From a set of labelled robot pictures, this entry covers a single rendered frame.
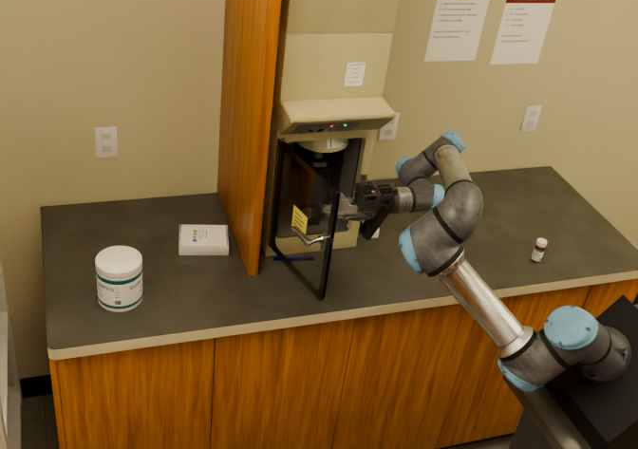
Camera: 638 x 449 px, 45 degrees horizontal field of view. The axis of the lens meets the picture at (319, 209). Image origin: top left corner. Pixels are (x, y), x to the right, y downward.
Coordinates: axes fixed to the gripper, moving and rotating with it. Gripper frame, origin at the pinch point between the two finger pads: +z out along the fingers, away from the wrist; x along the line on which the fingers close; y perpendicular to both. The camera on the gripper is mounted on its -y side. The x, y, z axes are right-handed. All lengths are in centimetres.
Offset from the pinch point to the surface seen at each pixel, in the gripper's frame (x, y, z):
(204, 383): 2, -60, 34
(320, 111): -17.2, 23.1, -0.6
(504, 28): -68, 27, -88
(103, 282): -9, -24, 62
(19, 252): -68, -55, 87
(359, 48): -25.0, 38.5, -13.0
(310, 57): -25.0, 36.2, 1.3
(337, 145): -27.3, 5.5, -11.6
